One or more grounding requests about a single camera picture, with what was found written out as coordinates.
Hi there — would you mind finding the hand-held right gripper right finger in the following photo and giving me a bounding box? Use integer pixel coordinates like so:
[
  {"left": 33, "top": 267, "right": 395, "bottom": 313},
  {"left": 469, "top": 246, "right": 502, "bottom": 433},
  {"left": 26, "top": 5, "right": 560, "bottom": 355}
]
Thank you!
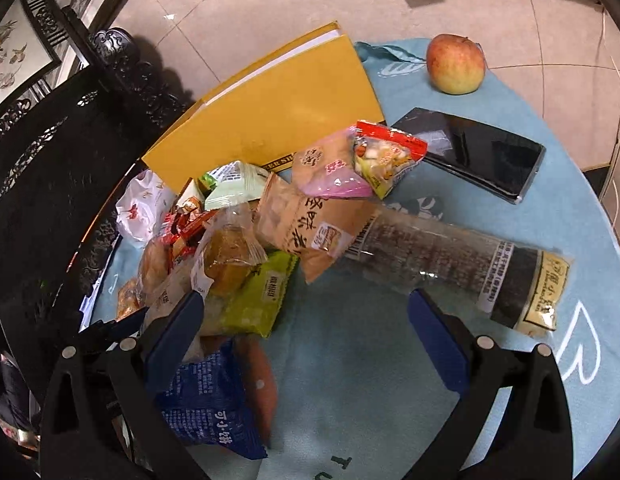
[{"left": 407, "top": 287, "right": 575, "bottom": 480}]

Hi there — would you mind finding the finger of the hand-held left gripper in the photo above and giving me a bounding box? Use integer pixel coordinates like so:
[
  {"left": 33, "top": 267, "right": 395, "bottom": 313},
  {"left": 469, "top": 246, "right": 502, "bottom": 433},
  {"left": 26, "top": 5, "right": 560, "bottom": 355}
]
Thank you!
[{"left": 79, "top": 306, "right": 150, "bottom": 346}]

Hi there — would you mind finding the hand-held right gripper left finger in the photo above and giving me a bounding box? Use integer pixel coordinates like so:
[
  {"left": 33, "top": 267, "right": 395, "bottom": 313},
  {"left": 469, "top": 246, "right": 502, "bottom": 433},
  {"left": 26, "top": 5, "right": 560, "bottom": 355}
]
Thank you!
[{"left": 39, "top": 289, "right": 211, "bottom": 480}]

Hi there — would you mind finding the clear bun packet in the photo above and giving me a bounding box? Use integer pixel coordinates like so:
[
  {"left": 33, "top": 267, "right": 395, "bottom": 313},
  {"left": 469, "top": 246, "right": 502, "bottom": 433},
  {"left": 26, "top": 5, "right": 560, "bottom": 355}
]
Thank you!
[
  {"left": 115, "top": 277, "right": 147, "bottom": 322},
  {"left": 139, "top": 240, "right": 173, "bottom": 306}
]

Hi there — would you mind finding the clear packet with brown label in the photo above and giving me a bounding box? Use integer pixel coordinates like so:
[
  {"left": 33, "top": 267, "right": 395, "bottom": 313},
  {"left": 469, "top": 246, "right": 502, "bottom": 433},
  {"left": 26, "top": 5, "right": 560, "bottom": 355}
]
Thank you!
[{"left": 142, "top": 260, "right": 211, "bottom": 331}]

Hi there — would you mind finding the lime green snack packet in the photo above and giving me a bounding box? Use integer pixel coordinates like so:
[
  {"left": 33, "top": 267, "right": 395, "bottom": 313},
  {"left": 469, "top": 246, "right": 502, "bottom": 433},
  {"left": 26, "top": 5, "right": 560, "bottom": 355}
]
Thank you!
[{"left": 205, "top": 250, "right": 299, "bottom": 338}]

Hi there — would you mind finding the clear yellow cake packet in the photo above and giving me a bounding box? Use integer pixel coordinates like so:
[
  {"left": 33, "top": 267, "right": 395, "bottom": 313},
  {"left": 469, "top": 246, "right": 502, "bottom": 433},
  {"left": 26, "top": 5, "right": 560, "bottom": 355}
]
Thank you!
[{"left": 190, "top": 202, "right": 268, "bottom": 298}]

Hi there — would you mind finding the blue snack packet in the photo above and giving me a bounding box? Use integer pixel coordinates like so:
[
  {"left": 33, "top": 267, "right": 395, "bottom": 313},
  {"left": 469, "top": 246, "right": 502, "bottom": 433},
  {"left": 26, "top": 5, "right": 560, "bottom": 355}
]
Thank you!
[{"left": 155, "top": 342, "right": 269, "bottom": 461}]

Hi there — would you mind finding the long clear dark snack packet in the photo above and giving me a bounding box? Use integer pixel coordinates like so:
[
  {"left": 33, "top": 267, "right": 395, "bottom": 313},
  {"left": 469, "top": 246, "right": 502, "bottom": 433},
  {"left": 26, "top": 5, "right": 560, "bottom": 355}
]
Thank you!
[{"left": 340, "top": 205, "right": 574, "bottom": 338}]

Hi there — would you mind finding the orange snack packet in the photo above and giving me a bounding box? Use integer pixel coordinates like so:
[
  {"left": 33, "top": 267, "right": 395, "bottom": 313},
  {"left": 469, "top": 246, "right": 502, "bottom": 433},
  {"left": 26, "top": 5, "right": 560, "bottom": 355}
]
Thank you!
[{"left": 235, "top": 335, "right": 279, "bottom": 448}]

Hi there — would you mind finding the brown kraft snack packet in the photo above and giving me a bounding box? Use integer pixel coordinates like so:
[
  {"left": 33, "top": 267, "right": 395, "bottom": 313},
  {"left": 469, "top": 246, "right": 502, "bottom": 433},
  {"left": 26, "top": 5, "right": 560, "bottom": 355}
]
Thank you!
[{"left": 253, "top": 175, "right": 385, "bottom": 283}]

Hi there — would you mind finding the yellow cardboard box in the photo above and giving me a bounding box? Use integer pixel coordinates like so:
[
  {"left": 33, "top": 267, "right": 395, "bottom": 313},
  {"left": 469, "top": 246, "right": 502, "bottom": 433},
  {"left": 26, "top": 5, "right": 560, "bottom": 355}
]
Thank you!
[{"left": 141, "top": 21, "right": 388, "bottom": 196}]

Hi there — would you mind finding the light blue printed tablecloth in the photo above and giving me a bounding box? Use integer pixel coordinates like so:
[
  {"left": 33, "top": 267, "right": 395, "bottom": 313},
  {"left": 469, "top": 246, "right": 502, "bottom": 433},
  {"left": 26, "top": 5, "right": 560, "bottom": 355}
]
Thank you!
[{"left": 80, "top": 37, "right": 620, "bottom": 480}]

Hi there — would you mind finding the red candy wrapper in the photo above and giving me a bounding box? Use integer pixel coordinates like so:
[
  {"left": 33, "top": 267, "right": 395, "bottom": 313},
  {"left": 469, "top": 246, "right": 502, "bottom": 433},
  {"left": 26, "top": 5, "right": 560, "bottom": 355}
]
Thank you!
[
  {"left": 160, "top": 212, "right": 188, "bottom": 256},
  {"left": 182, "top": 210, "right": 218, "bottom": 238}
]

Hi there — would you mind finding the white flowered plastic bag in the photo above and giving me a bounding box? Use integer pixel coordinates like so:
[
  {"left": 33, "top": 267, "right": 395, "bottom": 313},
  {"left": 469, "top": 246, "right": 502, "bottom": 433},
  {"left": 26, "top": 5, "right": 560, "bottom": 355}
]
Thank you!
[{"left": 115, "top": 169, "right": 175, "bottom": 248}]

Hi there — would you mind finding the pale green snack packet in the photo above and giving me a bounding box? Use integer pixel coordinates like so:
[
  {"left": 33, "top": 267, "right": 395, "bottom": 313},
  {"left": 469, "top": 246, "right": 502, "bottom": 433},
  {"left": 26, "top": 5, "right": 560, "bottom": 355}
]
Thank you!
[{"left": 200, "top": 160, "right": 271, "bottom": 211}]

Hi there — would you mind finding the black carved wooden furniture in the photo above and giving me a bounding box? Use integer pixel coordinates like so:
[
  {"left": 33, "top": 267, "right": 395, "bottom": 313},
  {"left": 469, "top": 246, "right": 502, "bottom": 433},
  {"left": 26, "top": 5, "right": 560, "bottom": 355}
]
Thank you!
[{"left": 0, "top": 0, "right": 201, "bottom": 401}]

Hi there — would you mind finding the red and yellow snack packet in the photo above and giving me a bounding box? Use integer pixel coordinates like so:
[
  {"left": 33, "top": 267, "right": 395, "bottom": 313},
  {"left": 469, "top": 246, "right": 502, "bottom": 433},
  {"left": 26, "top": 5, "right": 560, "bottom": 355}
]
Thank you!
[{"left": 349, "top": 120, "right": 429, "bottom": 200}]

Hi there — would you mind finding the black smartphone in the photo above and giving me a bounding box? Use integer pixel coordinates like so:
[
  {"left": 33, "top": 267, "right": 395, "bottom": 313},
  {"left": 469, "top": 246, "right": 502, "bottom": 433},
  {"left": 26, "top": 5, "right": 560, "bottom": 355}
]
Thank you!
[{"left": 390, "top": 106, "right": 547, "bottom": 205}]

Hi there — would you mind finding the pink snack packet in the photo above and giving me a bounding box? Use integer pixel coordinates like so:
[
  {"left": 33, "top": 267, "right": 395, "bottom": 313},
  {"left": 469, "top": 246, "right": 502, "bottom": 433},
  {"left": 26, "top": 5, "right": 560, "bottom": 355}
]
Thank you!
[{"left": 291, "top": 127, "right": 373, "bottom": 200}]

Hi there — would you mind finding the red and yellow apple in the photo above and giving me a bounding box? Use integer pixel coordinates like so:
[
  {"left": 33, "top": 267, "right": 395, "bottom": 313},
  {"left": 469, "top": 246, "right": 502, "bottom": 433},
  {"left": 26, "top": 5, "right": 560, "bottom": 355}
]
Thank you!
[{"left": 426, "top": 33, "right": 486, "bottom": 95}]

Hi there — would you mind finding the framed bird painting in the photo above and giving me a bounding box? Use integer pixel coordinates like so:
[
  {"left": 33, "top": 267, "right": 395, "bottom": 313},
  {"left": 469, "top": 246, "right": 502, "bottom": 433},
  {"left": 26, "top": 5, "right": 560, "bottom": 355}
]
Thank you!
[{"left": 0, "top": 0, "right": 63, "bottom": 116}]

